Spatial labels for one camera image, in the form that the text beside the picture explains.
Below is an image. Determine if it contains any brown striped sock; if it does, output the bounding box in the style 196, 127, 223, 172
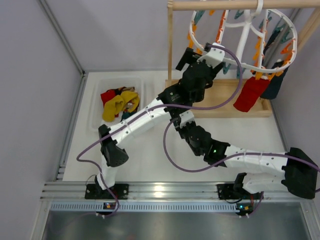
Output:
117, 86, 136, 95

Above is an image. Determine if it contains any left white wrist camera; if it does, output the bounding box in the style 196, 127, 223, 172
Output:
196, 43, 225, 68

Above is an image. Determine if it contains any dark navy sock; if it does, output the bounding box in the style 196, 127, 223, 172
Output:
259, 32, 291, 100

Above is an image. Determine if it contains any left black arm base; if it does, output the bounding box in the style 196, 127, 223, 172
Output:
84, 183, 129, 200

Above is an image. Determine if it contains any red christmas sock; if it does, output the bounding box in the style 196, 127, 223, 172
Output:
233, 76, 270, 113

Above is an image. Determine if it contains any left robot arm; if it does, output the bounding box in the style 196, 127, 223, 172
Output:
94, 44, 230, 194

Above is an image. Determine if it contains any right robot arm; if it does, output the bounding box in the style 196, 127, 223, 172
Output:
173, 119, 319, 200

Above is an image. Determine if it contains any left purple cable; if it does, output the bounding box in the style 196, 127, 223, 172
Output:
76, 42, 242, 217

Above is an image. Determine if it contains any white round clip hanger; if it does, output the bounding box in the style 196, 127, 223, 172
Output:
188, 0, 298, 74

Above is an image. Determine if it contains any wooden drying rack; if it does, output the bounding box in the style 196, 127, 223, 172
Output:
167, 0, 320, 118

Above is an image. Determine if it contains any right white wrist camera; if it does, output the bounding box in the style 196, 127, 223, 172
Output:
175, 110, 195, 128

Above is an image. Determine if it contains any white plastic basket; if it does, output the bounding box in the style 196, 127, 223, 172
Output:
88, 75, 145, 133

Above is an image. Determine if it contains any aluminium mounting rail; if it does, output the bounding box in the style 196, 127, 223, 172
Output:
39, 181, 313, 213

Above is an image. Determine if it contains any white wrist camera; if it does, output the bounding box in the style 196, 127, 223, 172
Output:
175, 110, 195, 128
196, 43, 225, 68

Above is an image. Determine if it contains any yellow sock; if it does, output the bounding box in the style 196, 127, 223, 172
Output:
120, 91, 140, 113
102, 95, 125, 122

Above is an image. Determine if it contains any red sock in basket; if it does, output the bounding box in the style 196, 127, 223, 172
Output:
100, 89, 116, 106

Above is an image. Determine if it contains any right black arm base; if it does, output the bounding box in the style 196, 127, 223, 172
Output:
216, 183, 249, 204

